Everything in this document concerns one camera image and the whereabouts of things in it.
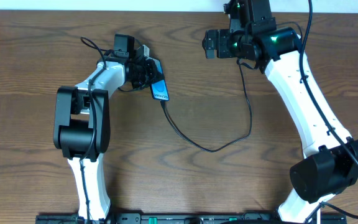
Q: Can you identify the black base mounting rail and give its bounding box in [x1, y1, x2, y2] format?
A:
[35, 212, 347, 224]

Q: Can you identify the black USB charging cable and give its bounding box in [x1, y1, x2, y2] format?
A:
[160, 21, 304, 153]

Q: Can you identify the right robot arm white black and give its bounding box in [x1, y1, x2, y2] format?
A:
[203, 0, 358, 223]

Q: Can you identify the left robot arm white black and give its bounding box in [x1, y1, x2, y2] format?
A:
[53, 34, 170, 223]

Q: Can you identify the blue Galaxy smartphone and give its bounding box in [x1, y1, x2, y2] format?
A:
[150, 59, 169, 101]

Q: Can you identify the black left camera cable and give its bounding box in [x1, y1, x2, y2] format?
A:
[78, 36, 145, 224]

